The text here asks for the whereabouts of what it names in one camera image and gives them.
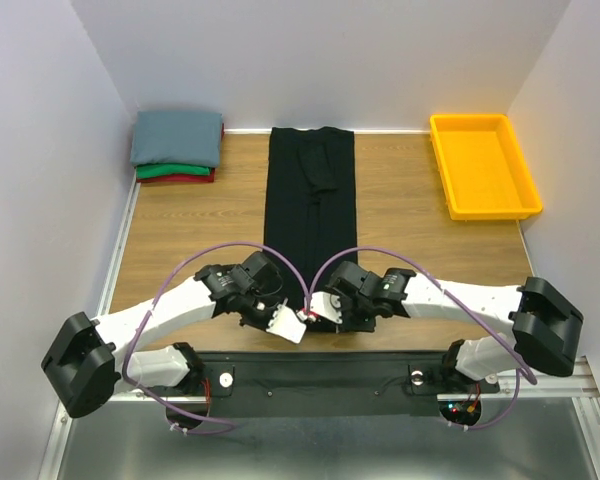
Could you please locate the black t-shirt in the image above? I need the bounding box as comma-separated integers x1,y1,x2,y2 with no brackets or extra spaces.
264,127,357,284

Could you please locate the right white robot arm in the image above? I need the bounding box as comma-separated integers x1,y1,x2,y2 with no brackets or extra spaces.
311,261,584,383

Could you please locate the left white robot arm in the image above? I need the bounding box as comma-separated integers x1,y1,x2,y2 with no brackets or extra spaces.
41,252,305,418

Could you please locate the folded green t-shirt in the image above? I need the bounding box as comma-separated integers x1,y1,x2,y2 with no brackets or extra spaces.
136,163,214,179

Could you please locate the folded grey-blue t-shirt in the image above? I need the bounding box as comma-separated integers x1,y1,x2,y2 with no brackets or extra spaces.
130,110,224,168

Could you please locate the yellow plastic tray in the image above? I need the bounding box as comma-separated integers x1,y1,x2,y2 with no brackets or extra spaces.
430,114,543,221

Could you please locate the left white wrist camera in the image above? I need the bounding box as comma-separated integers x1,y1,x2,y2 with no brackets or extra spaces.
265,298,306,344

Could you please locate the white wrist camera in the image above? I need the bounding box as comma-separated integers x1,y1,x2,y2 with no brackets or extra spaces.
304,291,343,325
265,298,306,344

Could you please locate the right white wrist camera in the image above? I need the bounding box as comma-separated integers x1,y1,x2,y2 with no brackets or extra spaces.
304,291,343,325

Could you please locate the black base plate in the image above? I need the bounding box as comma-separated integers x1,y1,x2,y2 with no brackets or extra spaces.
198,351,499,418

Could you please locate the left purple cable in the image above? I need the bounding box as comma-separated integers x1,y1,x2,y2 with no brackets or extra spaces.
121,242,311,435

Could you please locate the purple cable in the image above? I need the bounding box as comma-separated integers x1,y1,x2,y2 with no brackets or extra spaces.
121,242,311,435
307,245,539,434

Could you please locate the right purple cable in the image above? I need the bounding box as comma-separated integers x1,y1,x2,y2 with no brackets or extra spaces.
307,245,539,434

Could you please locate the aluminium mounting rail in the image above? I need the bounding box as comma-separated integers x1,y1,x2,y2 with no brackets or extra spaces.
59,355,600,402

